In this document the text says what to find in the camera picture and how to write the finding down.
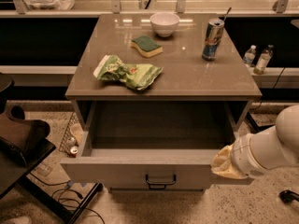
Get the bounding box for clear bottle with green label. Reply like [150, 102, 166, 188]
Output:
[253, 45, 274, 75]

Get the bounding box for white bowl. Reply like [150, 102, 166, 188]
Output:
[149, 12, 179, 37]

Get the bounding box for red soda can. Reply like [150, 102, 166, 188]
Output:
[69, 146, 78, 158]

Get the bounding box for green chip bag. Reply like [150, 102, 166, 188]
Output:
[93, 55, 163, 91]

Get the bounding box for small clear water bottle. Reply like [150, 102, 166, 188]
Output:
[243, 45, 256, 67]

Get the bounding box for green yellow sponge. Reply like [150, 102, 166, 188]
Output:
[131, 35, 163, 58]

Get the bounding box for black object on floor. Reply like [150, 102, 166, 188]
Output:
[279, 189, 299, 203]

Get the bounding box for grey top drawer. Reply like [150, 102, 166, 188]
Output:
[62, 101, 249, 191]

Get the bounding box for grey drawer cabinet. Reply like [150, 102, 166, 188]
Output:
[64, 12, 263, 194]

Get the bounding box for wire basket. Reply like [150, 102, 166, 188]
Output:
[59, 113, 83, 156]

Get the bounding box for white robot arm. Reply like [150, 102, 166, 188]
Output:
[211, 105, 299, 179]

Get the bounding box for black chair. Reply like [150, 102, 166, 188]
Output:
[0, 74, 103, 224]

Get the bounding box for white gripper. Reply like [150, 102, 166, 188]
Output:
[211, 133, 266, 179]

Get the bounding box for black floor cables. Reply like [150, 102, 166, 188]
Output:
[29, 171, 107, 224]

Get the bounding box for black stand leg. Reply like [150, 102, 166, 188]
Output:
[245, 113, 272, 133]

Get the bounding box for blue silver energy drink can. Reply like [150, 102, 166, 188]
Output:
[202, 19, 224, 61]

